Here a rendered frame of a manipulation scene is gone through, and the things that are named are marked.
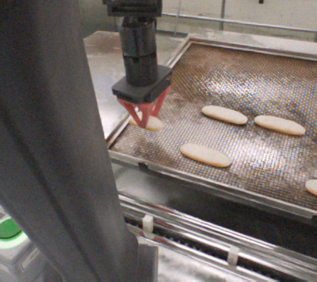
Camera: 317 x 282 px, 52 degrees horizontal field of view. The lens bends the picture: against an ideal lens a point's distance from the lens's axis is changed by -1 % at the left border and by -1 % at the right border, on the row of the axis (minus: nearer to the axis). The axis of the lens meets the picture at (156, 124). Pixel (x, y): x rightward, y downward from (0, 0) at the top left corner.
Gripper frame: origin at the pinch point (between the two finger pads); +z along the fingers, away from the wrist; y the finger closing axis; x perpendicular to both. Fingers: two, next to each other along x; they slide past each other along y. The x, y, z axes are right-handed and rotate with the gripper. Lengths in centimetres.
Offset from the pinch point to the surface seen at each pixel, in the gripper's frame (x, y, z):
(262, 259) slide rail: 27.7, 11.8, 7.8
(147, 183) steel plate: 2.3, 5.4, 12.4
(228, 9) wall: -119, -327, 112
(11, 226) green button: -3.2, 29.5, -0.3
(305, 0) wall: -36, -342, 95
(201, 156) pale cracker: 11.7, 0.2, 4.4
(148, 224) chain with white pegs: 10.7, 16.2, 5.9
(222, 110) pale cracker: 9.5, -13.7, 4.2
